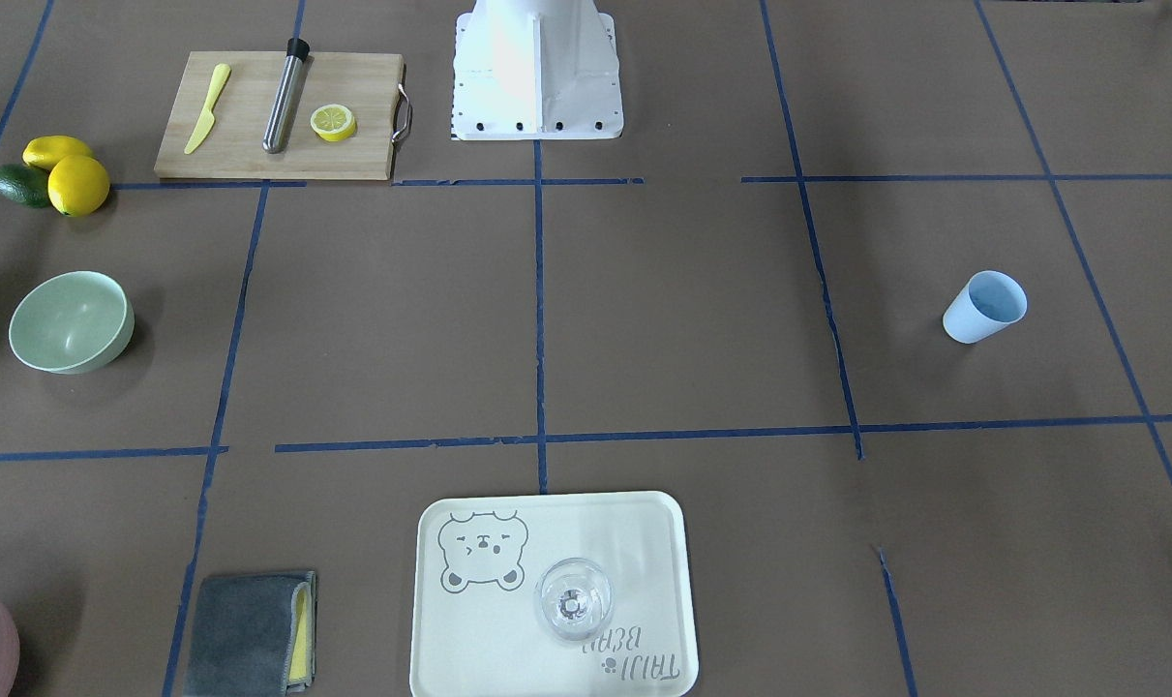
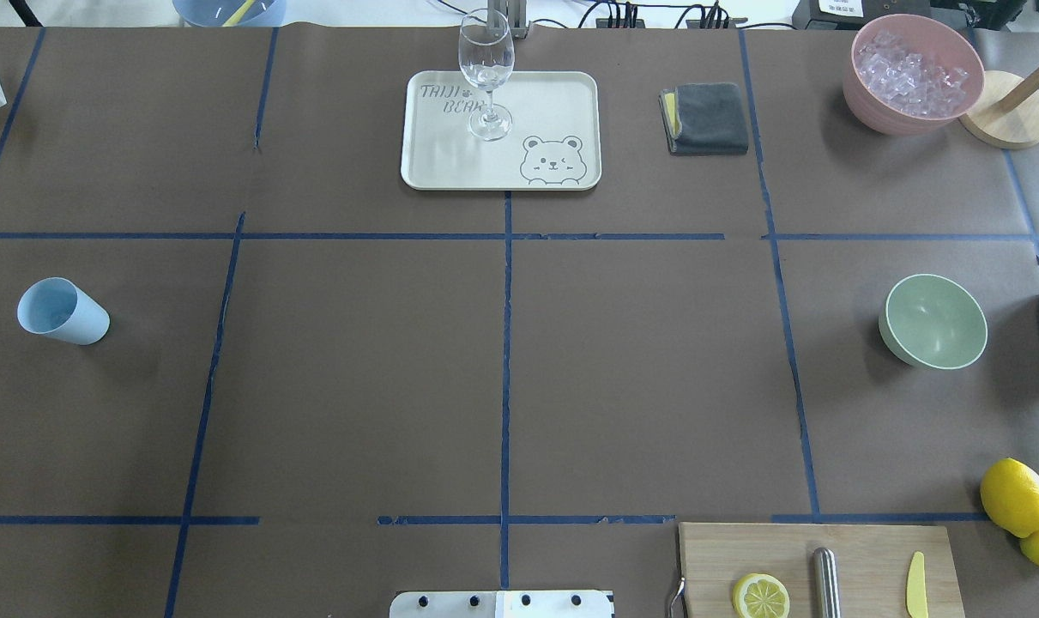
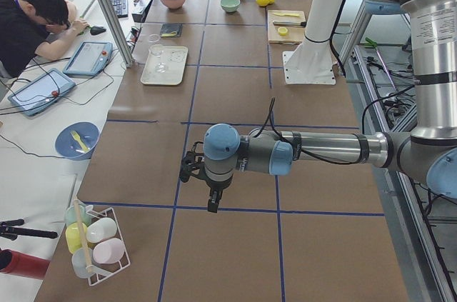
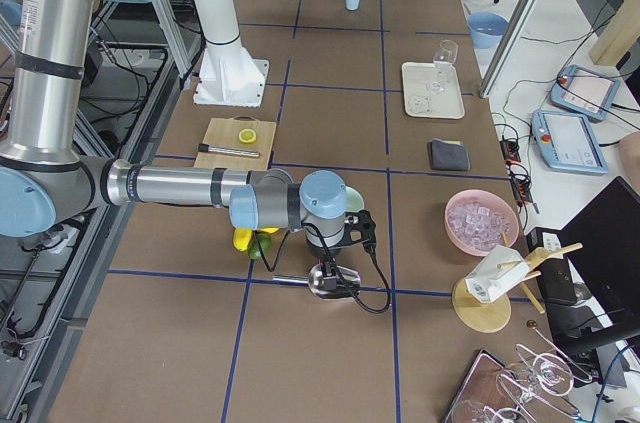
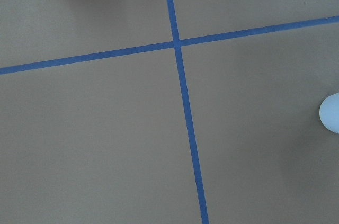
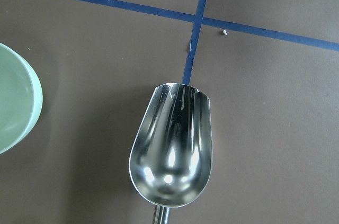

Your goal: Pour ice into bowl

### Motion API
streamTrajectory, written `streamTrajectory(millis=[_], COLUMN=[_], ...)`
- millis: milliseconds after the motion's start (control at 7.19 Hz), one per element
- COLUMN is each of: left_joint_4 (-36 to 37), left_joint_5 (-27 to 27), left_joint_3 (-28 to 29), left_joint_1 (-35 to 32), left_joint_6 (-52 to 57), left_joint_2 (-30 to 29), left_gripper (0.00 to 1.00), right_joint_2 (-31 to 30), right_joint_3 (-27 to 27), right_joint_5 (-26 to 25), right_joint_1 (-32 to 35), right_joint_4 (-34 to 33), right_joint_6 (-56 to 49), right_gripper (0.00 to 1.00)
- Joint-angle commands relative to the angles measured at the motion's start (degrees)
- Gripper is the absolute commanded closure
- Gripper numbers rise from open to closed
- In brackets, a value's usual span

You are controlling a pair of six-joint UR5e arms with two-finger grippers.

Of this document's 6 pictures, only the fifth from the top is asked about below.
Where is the light blue plastic cup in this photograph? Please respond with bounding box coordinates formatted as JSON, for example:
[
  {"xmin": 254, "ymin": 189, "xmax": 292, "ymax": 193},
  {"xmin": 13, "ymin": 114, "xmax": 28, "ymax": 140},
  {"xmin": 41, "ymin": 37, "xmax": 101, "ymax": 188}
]
[{"xmin": 319, "ymin": 93, "xmax": 339, "ymax": 133}]

